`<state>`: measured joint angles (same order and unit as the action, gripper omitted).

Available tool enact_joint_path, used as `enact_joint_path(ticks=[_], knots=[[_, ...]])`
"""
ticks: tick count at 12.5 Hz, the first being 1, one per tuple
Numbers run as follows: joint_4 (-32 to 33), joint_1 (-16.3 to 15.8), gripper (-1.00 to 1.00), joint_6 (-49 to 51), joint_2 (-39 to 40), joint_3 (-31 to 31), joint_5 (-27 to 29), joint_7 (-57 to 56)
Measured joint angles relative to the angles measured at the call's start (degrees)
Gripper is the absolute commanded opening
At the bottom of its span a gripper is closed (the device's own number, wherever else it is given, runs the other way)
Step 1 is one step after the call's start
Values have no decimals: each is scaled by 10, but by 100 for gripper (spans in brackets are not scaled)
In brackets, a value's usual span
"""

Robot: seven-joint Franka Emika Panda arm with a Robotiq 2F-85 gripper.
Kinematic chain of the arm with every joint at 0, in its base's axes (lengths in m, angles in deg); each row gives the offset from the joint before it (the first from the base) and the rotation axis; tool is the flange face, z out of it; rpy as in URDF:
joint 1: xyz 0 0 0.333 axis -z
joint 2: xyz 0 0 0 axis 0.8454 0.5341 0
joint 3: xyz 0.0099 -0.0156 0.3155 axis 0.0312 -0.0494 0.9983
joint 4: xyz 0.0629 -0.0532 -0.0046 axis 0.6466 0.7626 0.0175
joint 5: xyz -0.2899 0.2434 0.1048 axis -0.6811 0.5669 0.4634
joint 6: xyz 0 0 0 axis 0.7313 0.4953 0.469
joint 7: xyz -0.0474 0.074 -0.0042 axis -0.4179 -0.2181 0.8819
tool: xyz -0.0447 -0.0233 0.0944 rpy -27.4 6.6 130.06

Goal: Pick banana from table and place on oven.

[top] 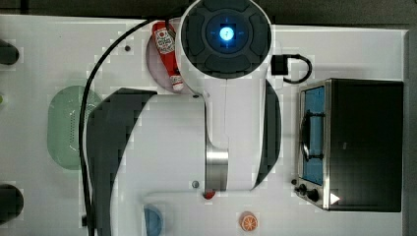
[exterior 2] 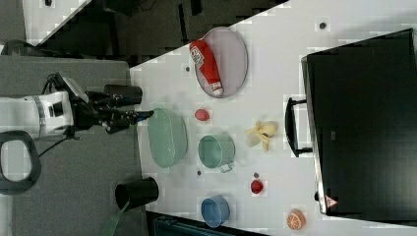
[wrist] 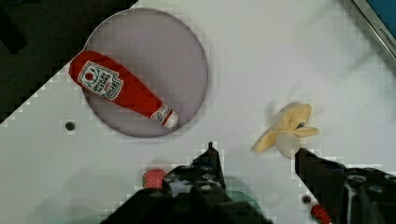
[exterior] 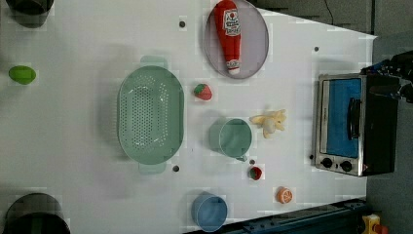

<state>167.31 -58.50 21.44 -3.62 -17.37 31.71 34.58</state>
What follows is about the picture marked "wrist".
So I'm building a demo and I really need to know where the dark red plush strawberry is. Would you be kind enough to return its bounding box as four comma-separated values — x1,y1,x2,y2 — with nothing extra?
310,204,331,224

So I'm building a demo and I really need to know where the light red plush strawberry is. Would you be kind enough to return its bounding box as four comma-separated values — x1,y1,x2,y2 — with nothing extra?
142,169,166,189

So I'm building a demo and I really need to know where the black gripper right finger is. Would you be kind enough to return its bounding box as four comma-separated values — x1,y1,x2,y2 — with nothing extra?
295,148,396,224

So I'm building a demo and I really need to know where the black toaster oven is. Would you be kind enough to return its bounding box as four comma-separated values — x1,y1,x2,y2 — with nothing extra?
351,0,396,59

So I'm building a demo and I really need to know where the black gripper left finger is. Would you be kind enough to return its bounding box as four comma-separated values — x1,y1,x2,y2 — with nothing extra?
163,142,226,197

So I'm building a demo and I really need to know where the grey round plate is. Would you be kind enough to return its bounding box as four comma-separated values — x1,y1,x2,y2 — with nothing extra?
84,8,209,138

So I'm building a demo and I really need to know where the red plush ketchup bottle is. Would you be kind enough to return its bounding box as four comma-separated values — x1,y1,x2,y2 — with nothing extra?
68,50,178,129

